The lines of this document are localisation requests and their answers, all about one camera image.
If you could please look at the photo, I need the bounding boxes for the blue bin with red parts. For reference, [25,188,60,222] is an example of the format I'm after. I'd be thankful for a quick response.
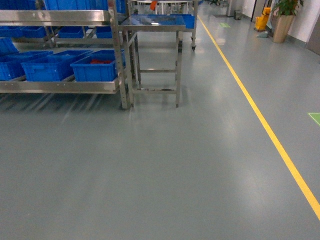
[70,49,118,82]

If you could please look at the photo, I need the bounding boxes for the red parts in bin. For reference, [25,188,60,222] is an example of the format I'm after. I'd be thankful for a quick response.
[90,59,113,64]

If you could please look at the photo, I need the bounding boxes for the stainless steel shelf rack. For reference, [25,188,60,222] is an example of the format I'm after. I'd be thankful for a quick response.
[0,0,133,109]

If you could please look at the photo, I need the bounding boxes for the blue plastic bin on shelf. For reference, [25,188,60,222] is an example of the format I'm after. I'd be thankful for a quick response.
[0,50,54,81]
[21,50,93,82]

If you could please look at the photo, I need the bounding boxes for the stainless steel side table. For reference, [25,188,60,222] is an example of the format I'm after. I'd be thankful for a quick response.
[120,14,186,107]

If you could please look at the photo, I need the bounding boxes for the yellow mop bucket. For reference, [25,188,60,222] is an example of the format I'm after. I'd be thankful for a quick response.
[255,7,271,32]

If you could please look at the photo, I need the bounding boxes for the potted plant in tan pot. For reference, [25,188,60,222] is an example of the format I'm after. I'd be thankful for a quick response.
[272,0,304,44]

